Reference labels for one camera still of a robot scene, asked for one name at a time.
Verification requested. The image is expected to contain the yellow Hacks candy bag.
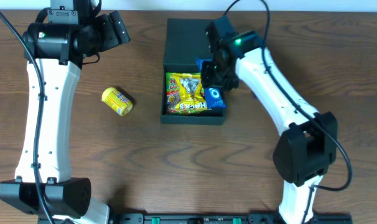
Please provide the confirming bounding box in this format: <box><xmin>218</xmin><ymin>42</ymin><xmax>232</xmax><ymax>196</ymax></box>
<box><xmin>166</xmin><ymin>72</ymin><xmax>208</xmax><ymax>115</ymax></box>

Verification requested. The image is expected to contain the dark green open box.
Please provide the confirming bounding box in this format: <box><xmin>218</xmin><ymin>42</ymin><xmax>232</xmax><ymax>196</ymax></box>
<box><xmin>160</xmin><ymin>18</ymin><xmax>226</xmax><ymax>125</ymax></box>

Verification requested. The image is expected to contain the blue Oreo cookie pack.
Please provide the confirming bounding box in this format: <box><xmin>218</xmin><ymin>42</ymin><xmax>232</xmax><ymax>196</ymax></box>
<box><xmin>195</xmin><ymin>58</ymin><xmax>226</xmax><ymax>110</ymax></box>

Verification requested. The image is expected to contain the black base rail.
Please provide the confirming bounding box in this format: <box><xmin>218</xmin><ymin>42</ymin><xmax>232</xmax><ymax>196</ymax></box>
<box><xmin>37</xmin><ymin>212</ymin><xmax>353</xmax><ymax>224</ymax></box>

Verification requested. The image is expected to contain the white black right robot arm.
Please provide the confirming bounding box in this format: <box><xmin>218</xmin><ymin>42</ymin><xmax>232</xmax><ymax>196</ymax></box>
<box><xmin>201</xmin><ymin>16</ymin><xmax>337</xmax><ymax>223</ymax></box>

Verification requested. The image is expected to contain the yellow Mentos gum bottle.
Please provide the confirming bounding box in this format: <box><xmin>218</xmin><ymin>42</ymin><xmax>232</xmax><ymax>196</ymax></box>
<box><xmin>101</xmin><ymin>87</ymin><xmax>133</xmax><ymax>116</ymax></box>

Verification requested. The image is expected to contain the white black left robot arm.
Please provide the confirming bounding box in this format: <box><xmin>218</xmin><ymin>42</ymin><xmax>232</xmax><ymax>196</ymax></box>
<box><xmin>0</xmin><ymin>0</ymin><xmax>130</xmax><ymax>223</ymax></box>

